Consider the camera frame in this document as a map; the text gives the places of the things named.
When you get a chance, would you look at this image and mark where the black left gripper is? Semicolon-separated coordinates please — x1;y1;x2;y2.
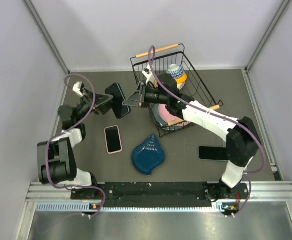
74;87;116;122

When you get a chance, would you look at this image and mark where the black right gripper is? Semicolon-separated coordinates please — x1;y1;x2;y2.
124;82;169;109

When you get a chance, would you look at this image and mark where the black ring phone case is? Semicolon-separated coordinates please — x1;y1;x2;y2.
104;83;119;117

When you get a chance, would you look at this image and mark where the black phone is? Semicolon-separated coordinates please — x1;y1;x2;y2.
105;126;122;153

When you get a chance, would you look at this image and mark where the pink phone case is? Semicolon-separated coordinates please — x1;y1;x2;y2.
104;125;123;154

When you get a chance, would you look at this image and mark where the blue-edged phone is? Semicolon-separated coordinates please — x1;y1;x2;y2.
198;146;228;162

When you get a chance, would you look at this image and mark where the teal-edged phone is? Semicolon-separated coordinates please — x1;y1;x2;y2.
115;82;131;119

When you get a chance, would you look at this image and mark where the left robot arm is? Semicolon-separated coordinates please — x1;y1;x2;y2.
37;93;113;198

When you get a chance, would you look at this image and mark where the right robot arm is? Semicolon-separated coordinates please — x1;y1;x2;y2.
122;73;262;198

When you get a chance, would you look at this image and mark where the grey-teal plate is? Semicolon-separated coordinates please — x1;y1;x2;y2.
151;104;184;131

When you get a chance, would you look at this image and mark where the pink plate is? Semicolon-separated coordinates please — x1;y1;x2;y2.
158;104;179;123

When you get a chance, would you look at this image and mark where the blue white patterned bowl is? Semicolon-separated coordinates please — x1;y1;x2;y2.
166;64;185;80

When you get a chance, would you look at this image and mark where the yellow bowl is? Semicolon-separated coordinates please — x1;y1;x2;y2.
175;73;188;84

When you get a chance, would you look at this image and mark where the blue shell-shaped dish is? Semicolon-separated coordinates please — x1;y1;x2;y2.
131;134;165;176

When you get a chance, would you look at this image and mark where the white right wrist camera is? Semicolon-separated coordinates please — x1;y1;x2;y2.
142;64;158;88

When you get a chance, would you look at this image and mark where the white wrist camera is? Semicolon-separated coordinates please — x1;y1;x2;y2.
142;64;158;88
72;81;84;98

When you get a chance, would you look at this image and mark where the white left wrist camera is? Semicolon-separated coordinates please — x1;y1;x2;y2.
72;81;84;98

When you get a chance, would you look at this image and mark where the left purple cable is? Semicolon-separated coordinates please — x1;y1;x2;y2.
44;73;107;218

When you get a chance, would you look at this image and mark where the purple cable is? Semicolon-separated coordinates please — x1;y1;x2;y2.
147;45;266;218
44;73;107;218

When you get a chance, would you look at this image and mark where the black wire basket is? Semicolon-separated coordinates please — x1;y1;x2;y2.
129;43;224;138

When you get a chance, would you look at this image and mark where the far wooden basket handle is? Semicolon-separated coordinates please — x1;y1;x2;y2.
135;43;179;59

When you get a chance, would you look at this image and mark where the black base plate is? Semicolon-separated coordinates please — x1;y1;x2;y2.
70;181;250;201

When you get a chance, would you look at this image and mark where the slotted cable duct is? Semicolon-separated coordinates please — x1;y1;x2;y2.
36;202;228;213

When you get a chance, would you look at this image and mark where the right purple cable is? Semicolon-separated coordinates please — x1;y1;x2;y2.
147;45;266;218

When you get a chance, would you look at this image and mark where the aluminium front rail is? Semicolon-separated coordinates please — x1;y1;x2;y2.
26;181;292;202

